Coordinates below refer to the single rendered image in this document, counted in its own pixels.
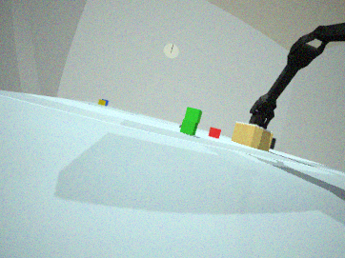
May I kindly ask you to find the red block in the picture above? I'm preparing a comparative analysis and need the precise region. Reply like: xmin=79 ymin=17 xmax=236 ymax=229
xmin=209 ymin=128 xmax=221 ymax=139

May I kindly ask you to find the green block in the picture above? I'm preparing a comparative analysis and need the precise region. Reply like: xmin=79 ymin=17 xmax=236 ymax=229
xmin=180 ymin=119 xmax=198 ymax=135
xmin=184 ymin=107 xmax=202 ymax=124

